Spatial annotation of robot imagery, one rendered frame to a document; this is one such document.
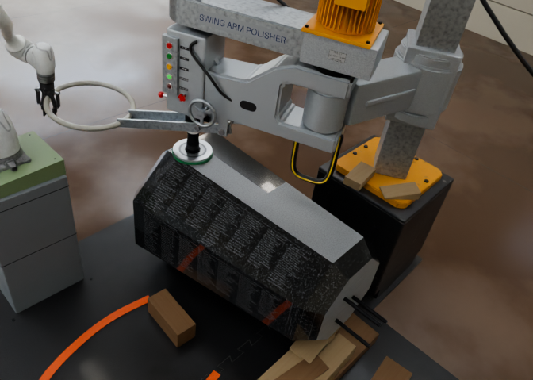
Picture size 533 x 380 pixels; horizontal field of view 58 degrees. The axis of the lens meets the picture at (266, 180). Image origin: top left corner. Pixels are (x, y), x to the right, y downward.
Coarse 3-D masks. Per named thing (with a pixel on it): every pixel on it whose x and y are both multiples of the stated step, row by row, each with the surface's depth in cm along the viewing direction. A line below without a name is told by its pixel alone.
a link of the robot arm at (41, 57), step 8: (32, 48) 252; (40, 48) 247; (48, 48) 250; (32, 56) 250; (40, 56) 248; (48, 56) 250; (32, 64) 253; (40, 64) 251; (48, 64) 252; (40, 72) 255; (48, 72) 256
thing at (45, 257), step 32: (32, 192) 232; (64, 192) 245; (0, 224) 228; (32, 224) 241; (64, 224) 257; (0, 256) 238; (32, 256) 253; (64, 256) 269; (0, 288) 275; (32, 288) 264; (64, 288) 283
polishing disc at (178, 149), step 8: (176, 144) 265; (184, 144) 266; (200, 144) 268; (208, 144) 269; (176, 152) 259; (184, 152) 260; (200, 152) 262; (208, 152) 263; (184, 160) 256; (192, 160) 256; (200, 160) 257
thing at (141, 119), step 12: (120, 120) 263; (132, 120) 260; (144, 120) 257; (156, 120) 266; (168, 120) 264; (180, 120) 261; (216, 120) 253; (228, 120) 250; (216, 132) 243; (228, 132) 240
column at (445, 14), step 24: (432, 0) 219; (456, 0) 216; (432, 24) 225; (456, 24) 222; (432, 48) 231; (456, 48) 229; (384, 144) 268; (408, 144) 265; (384, 168) 277; (408, 168) 273
